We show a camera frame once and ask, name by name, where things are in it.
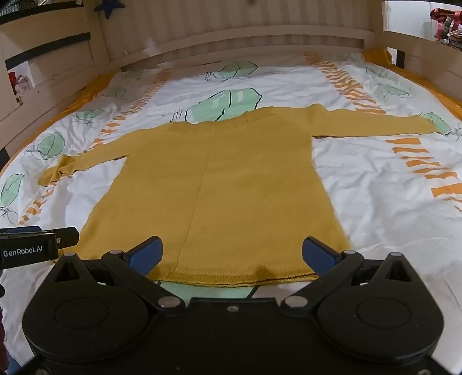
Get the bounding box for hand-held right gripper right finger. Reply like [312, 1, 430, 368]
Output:
[281, 236, 414, 311]

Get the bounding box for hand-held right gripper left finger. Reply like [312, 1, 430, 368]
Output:
[52, 236, 185, 311]

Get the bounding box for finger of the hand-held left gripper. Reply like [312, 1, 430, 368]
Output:
[56, 227, 80, 250]

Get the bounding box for mustard yellow knit sweater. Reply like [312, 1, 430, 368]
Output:
[38, 104, 436, 288]

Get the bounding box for red patterned hanging clothes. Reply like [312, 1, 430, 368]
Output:
[429, 5, 462, 46]

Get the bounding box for white leaf print bed sheet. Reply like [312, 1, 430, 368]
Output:
[0, 52, 462, 363]

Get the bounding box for red and white object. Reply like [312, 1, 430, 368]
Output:
[7, 70, 35, 106]

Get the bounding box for blue star decoration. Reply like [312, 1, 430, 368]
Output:
[94, 0, 125, 19]

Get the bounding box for black rail strip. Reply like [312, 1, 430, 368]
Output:
[5, 33, 91, 66]
[0, 0, 81, 26]

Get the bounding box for wooden bed frame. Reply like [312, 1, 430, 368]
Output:
[0, 0, 462, 174]

